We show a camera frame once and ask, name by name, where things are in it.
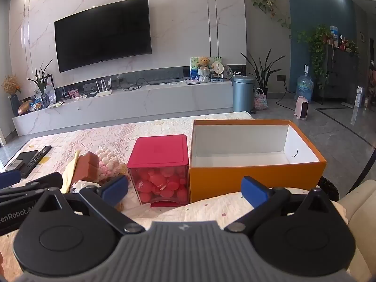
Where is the pink space heater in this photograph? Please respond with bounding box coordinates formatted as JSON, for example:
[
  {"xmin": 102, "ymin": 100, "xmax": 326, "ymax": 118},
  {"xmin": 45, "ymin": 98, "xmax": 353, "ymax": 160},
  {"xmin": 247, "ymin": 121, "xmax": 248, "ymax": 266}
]
[{"xmin": 295, "ymin": 96, "xmax": 310, "ymax": 120}]

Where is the blue-grey trash can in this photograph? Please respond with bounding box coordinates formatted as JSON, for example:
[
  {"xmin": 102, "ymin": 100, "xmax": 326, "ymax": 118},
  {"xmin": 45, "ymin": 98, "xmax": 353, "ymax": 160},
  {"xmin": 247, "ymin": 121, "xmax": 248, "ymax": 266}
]
[{"xmin": 233, "ymin": 75, "xmax": 256, "ymax": 113}]

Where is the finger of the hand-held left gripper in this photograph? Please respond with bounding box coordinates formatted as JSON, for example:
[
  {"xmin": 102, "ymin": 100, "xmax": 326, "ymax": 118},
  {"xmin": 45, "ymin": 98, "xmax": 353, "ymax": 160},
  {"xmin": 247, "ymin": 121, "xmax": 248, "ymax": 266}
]
[
  {"xmin": 0, "ymin": 173, "xmax": 64, "ymax": 204},
  {"xmin": 0, "ymin": 170, "xmax": 22, "ymax": 189}
]

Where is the white marble tv console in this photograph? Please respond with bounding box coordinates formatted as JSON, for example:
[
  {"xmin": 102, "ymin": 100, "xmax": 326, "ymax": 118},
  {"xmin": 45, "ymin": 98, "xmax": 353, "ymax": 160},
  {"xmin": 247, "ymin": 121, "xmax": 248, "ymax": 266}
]
[{"xmin": 12, "ymin": 80, "xmax": 235, "ymax": 137}]

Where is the tall-leaved potted plant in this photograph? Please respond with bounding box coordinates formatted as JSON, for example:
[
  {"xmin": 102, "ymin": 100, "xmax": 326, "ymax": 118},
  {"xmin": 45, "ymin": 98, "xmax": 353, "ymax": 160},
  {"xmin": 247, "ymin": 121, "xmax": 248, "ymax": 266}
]
[{"xmin": 241, "ymin": 48, "xmax": 287, "ymax": 95}]

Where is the pink and white crochet piece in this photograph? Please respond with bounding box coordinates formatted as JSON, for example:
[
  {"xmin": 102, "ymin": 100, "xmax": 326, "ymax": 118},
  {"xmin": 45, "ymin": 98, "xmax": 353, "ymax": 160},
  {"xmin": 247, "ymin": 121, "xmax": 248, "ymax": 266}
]
[{"xmin": 95, "ymin": 149, "xmax": 130, "ymax": 183}]

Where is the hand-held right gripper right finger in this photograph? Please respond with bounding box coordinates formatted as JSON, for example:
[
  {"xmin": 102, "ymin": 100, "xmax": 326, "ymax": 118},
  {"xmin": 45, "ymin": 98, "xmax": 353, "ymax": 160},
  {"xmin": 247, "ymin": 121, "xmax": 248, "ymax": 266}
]
[{"xmin": 224, "ymin": 176, "xmax": 337, "ymax": 235}]

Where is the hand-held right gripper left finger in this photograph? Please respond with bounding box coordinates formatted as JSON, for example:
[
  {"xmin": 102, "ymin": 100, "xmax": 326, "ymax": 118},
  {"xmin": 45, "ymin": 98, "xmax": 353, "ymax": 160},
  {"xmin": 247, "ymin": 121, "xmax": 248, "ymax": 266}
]
[{"xmin": 38, "ymin": 175, "xmax": 145, "ymax": 235}]

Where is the black wall television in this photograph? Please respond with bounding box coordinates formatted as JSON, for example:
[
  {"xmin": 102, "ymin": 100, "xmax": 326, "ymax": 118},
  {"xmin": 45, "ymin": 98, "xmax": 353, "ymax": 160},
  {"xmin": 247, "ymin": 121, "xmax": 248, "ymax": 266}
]
[{"xmin": 54, "ymin": 0, "xmax": 153, "ymax": 73}]

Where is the patterned pink table cover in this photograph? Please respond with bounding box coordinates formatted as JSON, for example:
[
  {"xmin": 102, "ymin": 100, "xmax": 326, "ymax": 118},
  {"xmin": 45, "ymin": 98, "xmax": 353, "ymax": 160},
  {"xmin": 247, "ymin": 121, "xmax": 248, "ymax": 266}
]
[{"xmin": 0, "ymin": 112, "xmax": 255, "ymax": 282}]

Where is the blue water jug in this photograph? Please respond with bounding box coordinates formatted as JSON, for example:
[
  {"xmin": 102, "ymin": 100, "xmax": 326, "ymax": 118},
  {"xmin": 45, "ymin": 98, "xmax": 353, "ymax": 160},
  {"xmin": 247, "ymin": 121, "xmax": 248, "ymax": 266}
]
[{"xmin": 295, "ymin": 65, "xmax": 314, "ymax": 104}]

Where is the brown cloth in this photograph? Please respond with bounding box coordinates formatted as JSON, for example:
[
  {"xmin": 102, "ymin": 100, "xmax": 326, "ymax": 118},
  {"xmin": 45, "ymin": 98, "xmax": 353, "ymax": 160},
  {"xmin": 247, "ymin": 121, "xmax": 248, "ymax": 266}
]
[{"xmin": 72, "ymin": 151, "xmax": 100, "ymax": 183}]

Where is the white router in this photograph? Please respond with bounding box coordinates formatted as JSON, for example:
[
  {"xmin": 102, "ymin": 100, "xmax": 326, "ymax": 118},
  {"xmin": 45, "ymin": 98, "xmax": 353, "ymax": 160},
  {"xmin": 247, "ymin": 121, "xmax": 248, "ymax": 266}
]
[{"xmin": 94, "ymin": 78, "xmax": 114, "ymax": 98}]

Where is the tall white carton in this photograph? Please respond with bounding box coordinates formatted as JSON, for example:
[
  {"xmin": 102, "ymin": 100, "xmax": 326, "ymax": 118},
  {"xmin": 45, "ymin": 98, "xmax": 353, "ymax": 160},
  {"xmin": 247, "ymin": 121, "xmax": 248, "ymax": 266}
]
[{"xmin": 354, "ymin": 86, "xmax": 365, "ymax": 108}]

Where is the dark grey cabinet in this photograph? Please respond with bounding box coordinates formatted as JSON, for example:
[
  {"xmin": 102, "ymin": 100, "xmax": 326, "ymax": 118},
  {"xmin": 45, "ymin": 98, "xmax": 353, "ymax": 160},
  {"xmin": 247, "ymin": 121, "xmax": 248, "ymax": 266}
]
[{"xmin": 319, "ymin": 45, "xmax": 360, "ymax": 105}]

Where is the orange cardboard box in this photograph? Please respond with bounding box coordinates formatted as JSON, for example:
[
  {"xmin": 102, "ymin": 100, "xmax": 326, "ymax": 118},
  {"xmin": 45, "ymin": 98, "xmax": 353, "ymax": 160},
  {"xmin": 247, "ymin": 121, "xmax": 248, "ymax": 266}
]
[{"xmin": 189, "ymin": 119, "xmax": 327, "ymax": 204}]

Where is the red-lidded clear box of balls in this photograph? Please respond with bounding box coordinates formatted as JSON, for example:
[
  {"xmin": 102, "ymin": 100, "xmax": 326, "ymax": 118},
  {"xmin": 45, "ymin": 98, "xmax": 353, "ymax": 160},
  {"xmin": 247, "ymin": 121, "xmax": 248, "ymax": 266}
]
[{"xmin": 127, "ymin": 134, "xmax": 190, "ymax": 208}]

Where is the vase of dried orange flowers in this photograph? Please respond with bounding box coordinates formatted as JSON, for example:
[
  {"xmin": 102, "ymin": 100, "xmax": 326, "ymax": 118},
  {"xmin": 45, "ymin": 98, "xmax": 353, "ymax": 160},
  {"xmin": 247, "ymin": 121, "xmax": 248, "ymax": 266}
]
[{"xmin": 2, "ymin": 75, "xmax": 22, "ymax": 117}]

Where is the trailing pothos plant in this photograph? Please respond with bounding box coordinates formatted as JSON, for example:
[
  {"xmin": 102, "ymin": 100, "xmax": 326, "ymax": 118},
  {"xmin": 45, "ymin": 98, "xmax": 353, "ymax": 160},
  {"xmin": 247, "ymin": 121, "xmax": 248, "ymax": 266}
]
[{"xmin": 297, "ymin": 25, "xmax": 333, "ymax": 89}]

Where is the cream sofa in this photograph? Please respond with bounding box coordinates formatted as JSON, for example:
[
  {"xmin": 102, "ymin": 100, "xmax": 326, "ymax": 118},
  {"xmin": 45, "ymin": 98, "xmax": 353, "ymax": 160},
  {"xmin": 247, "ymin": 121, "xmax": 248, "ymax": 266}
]
[{"xmin": 336, "ymin": 179, "xmax": 376, "ymax": 282}]

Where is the black remote control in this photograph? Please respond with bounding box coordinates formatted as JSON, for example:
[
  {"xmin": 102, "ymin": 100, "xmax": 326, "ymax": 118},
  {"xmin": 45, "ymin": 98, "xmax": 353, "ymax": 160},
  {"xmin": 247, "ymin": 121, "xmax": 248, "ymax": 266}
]
[{"xmin": 20, "ymin": 145, "xmax": 52, "ymax": 178}]

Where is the black flat device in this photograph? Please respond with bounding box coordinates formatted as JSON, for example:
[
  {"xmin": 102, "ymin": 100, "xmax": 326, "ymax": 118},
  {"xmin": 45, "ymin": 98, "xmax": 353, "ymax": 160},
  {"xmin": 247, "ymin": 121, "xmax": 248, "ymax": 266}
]
[{"xmin": 4, "ymin": 150, "xmax": 39, "ymax": 171}]

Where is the green plant in vase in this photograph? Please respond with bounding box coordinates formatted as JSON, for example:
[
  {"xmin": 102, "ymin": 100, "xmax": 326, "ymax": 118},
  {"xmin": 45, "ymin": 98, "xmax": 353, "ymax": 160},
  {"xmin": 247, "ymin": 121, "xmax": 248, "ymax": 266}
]
[{"xmin": 27, "ymin": 60, "xmax": 54, "ymax": 108}]

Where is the green picture board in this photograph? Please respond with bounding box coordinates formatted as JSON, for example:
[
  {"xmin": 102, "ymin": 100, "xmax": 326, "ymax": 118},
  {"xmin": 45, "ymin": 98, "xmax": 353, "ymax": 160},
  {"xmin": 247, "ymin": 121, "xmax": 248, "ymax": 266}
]
[{"xmin": 190, "ymin": 56, "xmax": 222, "ymax": 81}]

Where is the yellow cloth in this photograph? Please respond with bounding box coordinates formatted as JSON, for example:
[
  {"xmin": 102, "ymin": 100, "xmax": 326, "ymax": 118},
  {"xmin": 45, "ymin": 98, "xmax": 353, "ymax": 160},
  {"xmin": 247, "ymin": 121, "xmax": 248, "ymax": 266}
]
[{"xmin": 63, "ymin": 150, "xmax": 82, "ymax": 194}]

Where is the black power cable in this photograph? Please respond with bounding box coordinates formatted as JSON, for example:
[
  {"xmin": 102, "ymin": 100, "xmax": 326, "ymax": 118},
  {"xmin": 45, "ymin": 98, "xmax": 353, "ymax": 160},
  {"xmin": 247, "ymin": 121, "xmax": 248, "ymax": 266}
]
[{"xmin": 274, "ymin": 81, "xmax": 298, "ymax": 114}]

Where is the woven pastel basket bag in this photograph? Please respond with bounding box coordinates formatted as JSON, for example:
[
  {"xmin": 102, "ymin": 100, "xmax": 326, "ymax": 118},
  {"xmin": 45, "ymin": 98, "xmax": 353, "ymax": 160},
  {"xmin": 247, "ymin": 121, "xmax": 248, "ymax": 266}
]
[{"xmin": 254, "ymin": 88, "xmax": 268, "ymax": 111}]

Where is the hanging vine plant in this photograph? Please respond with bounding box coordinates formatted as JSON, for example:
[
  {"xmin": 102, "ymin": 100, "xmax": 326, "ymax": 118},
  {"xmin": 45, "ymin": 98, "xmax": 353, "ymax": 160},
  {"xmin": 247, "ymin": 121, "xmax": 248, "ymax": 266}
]
[{"xmin": 251, "ymin": 0, "xmax": 293, "ymax": 39}]

